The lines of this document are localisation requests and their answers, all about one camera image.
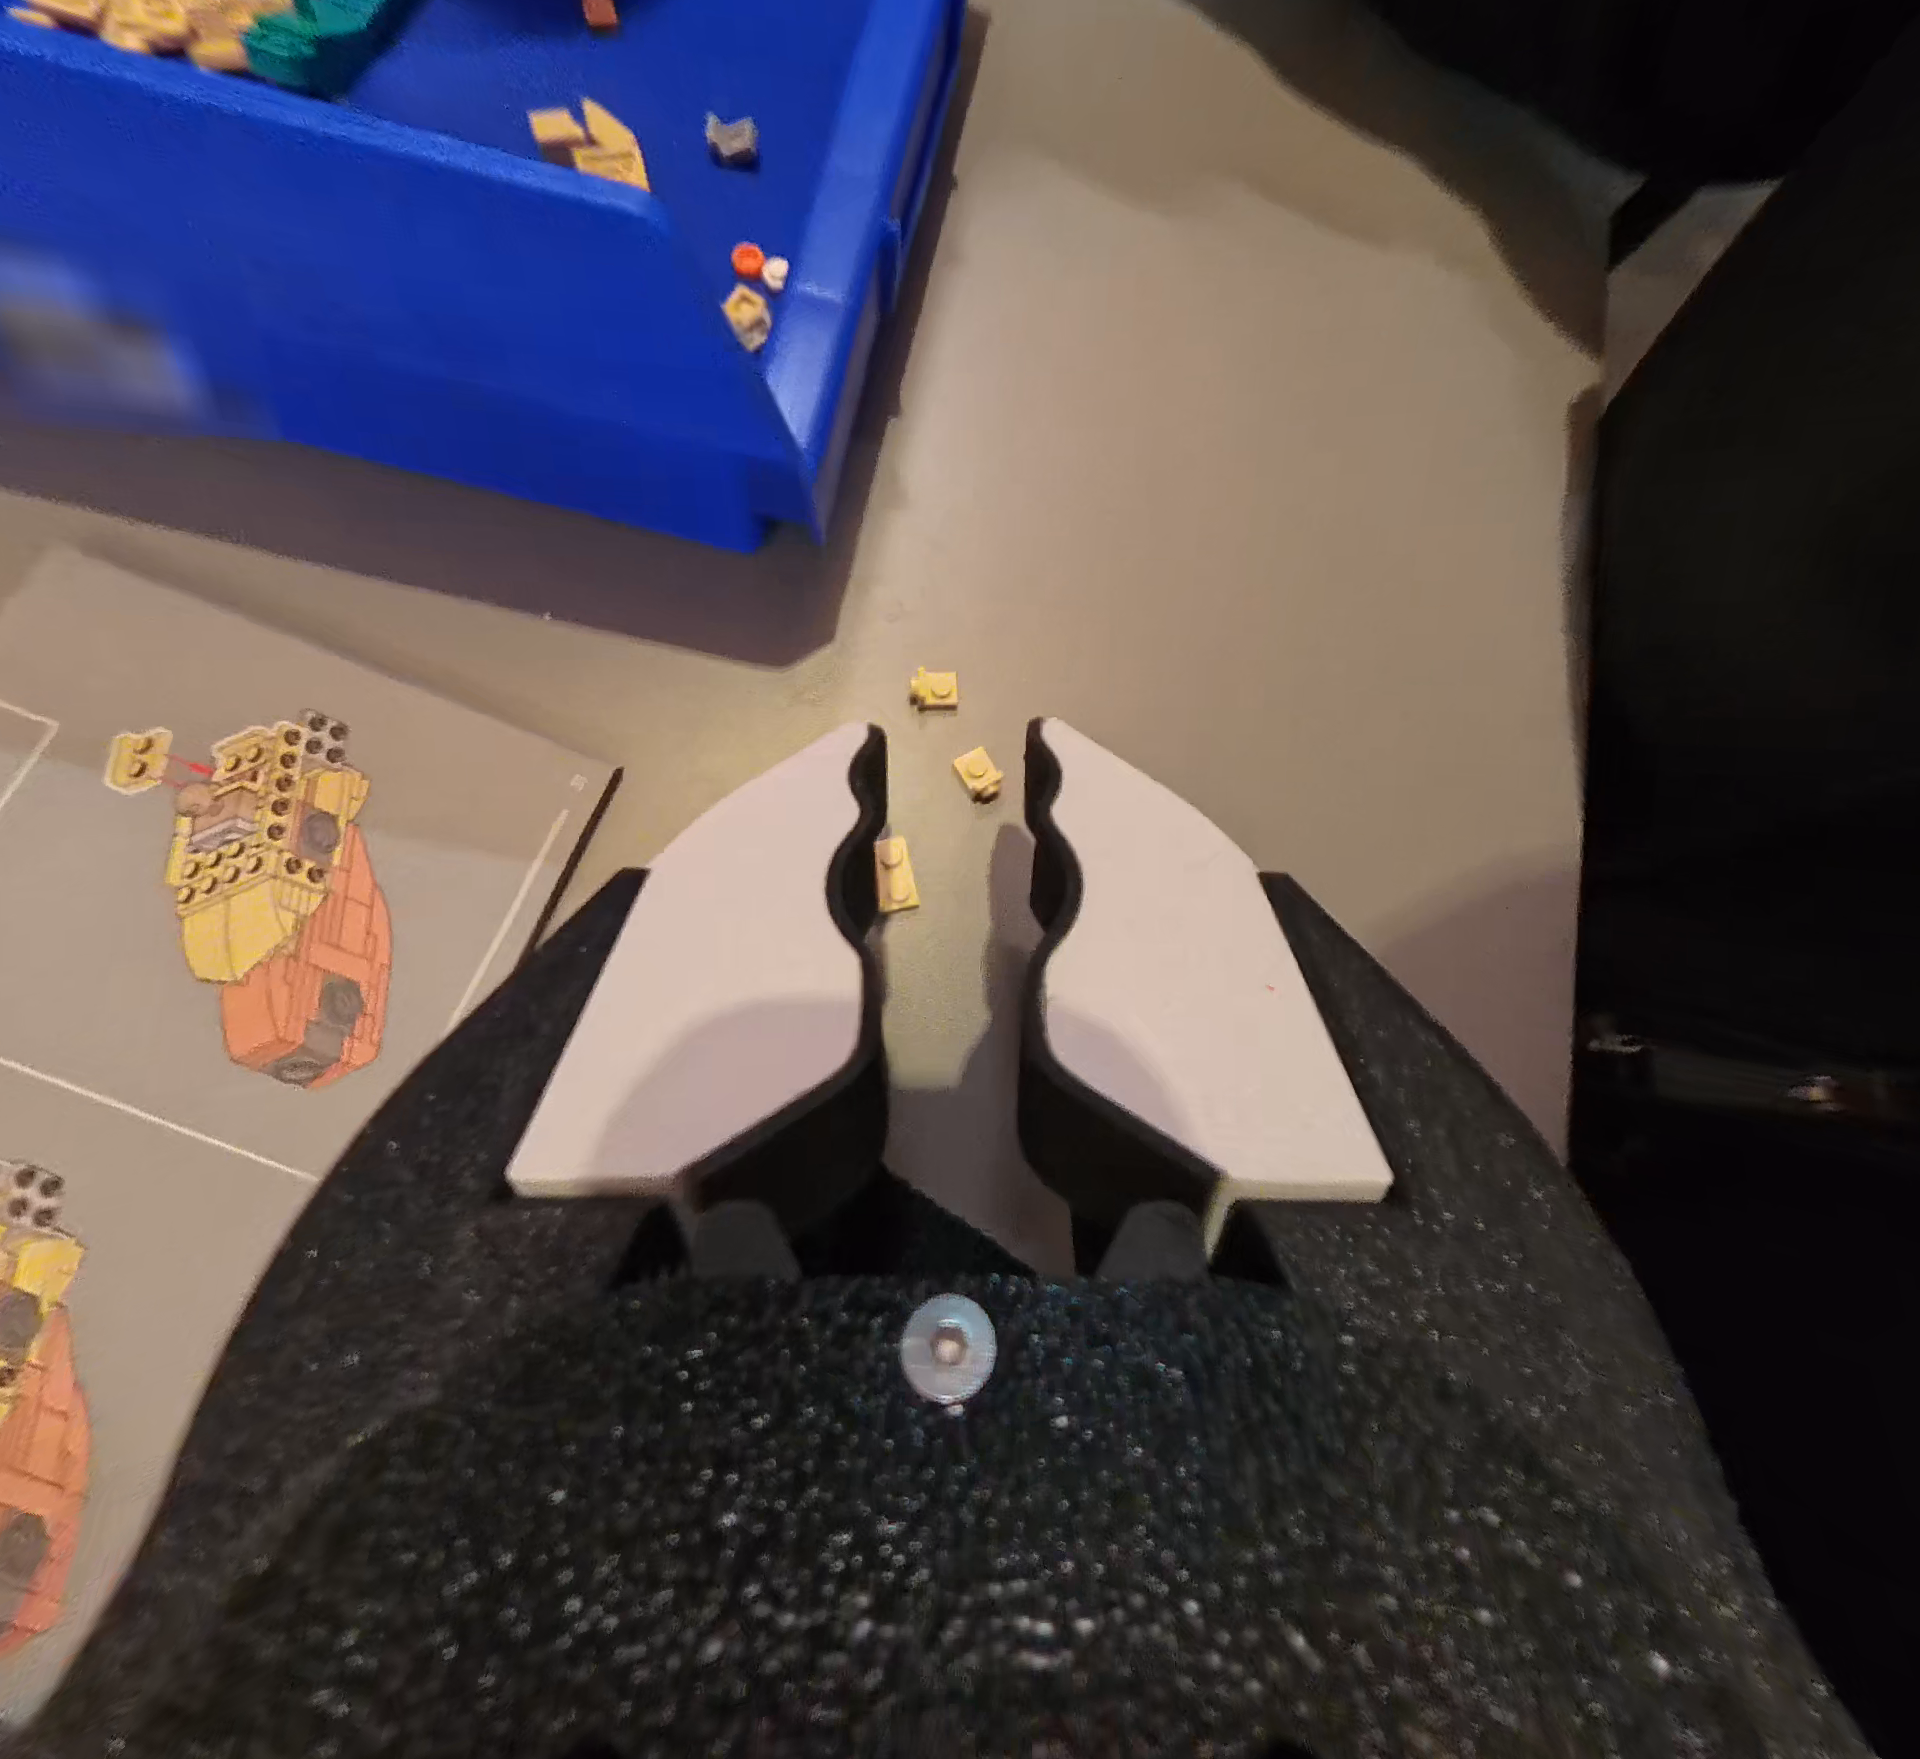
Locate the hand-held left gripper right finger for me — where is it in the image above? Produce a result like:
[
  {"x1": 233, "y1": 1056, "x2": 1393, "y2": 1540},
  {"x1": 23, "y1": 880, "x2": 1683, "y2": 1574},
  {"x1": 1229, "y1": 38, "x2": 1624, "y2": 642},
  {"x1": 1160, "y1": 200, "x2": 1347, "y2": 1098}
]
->
[{"x1": 1017, "y1": 716, "x2": 1398, "y2": 1254}]

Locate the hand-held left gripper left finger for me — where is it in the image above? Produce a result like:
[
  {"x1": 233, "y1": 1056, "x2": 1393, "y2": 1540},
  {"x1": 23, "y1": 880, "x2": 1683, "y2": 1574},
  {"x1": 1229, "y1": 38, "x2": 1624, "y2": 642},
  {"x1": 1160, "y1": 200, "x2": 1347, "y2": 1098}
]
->
[{"x1": 504, "y1": 718, "x2": 894, "y2": 1248}]

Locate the grey brick instruction booklet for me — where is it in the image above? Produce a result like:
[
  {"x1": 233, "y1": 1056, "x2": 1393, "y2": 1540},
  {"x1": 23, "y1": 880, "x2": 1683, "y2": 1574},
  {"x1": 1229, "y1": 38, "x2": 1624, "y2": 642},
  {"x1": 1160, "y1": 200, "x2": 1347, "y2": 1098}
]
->
[{"x1": 0, "y1": 544, "x2": 624, "y2": 1702}]

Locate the blue plastic bin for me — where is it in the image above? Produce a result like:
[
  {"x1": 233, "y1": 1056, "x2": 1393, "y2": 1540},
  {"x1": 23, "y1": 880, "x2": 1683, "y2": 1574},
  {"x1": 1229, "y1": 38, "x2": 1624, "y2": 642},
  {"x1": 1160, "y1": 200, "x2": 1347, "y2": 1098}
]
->
[{"x1": 0, "y1": 0, "x2": 1003, "y2": 554}]

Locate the grey desk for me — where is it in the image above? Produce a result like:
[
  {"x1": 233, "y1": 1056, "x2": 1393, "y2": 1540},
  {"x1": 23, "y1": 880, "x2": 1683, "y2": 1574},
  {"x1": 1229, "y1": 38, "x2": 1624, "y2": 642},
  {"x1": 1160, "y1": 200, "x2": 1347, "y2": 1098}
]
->
[{"x1": 0, "y1": 0, "x2": 1643, "y2": 1282}]

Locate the dark cloth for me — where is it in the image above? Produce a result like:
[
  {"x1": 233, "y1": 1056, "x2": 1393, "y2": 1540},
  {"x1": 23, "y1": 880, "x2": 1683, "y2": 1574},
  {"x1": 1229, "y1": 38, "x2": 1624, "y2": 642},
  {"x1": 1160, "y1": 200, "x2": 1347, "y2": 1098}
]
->
[{"x1": 1244, "y1": 0, "x2": 1920, "y2": 1759}]

